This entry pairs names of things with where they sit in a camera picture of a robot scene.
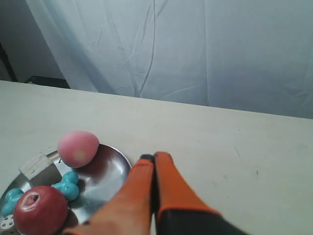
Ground large round metal plate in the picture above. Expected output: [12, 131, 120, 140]
[0, 144, 131, 235]

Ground teal bone-shaped toy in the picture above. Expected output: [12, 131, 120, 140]
[0, 171, 80, 217]

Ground white backdrop cloth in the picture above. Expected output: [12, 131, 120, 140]
[27, 0, 313, 118]

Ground white die with dots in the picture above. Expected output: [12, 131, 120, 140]
[0, 214, 15, 231]

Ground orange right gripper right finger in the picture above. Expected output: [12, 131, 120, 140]
[155, 152, 246, 235]

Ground pale wooden block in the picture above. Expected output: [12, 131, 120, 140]
[19, 153, 62, 187]

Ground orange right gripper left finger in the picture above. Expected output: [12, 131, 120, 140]
[63, 154, 155, 235]

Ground pink peach with leaf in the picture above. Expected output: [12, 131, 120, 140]
[57, 131, 100, 168]

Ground red apple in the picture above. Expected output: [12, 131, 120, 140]
[13, 186, 68, 235]

